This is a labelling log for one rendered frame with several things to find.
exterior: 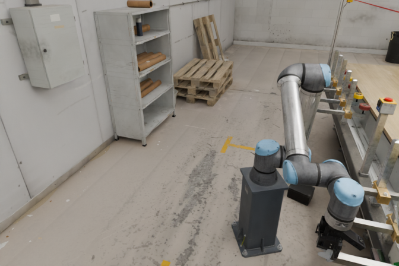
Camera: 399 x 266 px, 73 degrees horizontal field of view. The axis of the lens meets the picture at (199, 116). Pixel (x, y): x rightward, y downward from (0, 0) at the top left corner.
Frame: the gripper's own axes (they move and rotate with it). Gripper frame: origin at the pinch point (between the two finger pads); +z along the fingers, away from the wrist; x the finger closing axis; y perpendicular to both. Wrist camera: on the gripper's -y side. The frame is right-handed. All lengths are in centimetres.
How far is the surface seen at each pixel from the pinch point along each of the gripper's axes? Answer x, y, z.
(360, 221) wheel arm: -24.6, -15.4, 0.0
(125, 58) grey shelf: -165, 190, -20
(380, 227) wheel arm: -24.1, -23.7, -0.3
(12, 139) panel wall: -48, 227, 21
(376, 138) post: -79, -30, -17
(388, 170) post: -53, -30, -13
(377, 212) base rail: -47, -31, 12
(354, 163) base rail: -92, -28, 12
